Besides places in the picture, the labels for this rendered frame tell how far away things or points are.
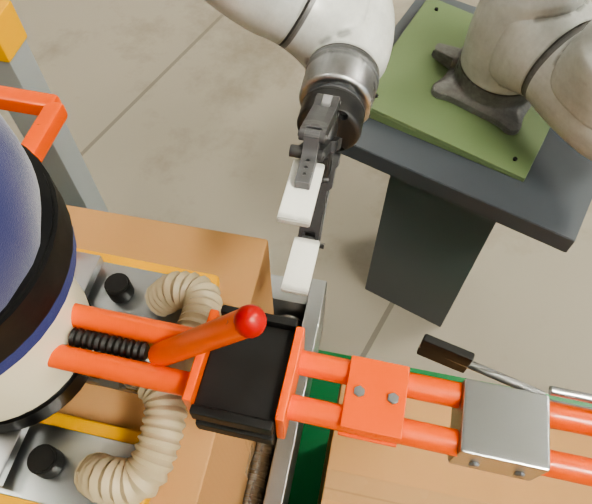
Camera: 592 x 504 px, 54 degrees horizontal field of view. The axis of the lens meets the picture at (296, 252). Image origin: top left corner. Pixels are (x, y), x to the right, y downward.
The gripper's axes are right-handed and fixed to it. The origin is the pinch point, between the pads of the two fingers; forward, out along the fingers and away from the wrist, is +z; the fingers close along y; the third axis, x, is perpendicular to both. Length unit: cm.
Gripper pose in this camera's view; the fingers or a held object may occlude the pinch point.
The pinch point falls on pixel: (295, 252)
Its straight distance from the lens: 57.9
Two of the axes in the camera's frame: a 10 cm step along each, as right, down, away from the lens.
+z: -2.2, 8.4, -5.0
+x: -9.8, -1.9, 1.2
